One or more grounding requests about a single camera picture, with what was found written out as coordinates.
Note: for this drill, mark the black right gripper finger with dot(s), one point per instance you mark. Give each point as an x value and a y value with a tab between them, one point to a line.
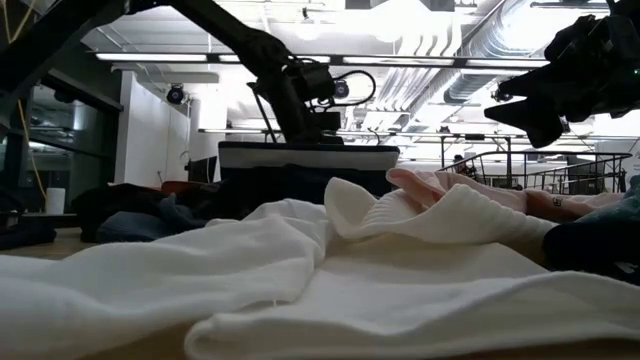
535	122
522	86

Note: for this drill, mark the pink sock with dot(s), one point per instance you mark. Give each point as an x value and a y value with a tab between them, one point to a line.
500	195

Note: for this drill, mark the teal patterned cloth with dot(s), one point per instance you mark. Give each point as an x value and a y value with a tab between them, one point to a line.
620	210

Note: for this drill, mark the white ribbed sock grey stripes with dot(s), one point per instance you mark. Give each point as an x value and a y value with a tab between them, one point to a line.
450	215

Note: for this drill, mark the dark blue cloth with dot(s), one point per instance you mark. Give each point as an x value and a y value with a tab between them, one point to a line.
145	225

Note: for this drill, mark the black Puma underwear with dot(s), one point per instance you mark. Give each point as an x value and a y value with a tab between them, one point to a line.
115	200

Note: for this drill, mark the white cloth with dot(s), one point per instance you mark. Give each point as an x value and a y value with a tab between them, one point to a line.
150	280

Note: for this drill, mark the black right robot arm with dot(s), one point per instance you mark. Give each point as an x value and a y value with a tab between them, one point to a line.
627	7

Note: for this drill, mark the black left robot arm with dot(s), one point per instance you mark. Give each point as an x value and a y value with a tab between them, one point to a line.
225	25

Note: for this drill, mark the navy blue fabric bin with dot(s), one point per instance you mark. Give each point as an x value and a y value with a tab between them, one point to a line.
310	156

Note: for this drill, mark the black waistband garment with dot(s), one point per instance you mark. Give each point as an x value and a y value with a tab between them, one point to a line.
590	250

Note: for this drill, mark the orange plastic basket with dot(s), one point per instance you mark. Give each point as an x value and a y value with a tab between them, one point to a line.
177	187

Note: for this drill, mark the long ceiling light strip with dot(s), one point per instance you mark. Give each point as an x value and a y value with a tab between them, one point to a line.
150	57

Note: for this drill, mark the ceiling-mounted camera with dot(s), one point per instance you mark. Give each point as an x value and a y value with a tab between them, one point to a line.
501	95
341	89
175	94

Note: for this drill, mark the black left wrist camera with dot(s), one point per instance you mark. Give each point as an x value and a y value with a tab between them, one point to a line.
315	80

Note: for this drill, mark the black metal frame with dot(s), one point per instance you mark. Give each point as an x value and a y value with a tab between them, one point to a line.
40	45

